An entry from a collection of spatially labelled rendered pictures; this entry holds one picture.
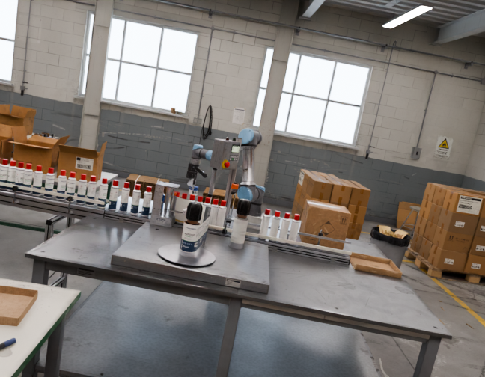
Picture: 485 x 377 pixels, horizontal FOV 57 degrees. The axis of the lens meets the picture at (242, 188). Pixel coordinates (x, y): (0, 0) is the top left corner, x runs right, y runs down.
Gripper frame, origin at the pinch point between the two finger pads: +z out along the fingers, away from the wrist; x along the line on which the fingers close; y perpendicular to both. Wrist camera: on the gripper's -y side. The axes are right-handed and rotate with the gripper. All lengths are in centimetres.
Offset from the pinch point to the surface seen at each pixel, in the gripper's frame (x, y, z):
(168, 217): 76, 9, 6
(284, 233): 70, -67, 4
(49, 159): -58, 137, 9
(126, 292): 39, 34, 78
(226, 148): 63, -20, -43
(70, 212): 65, 73, 17
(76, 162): -52, 110, 6
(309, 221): 48, -86, -2
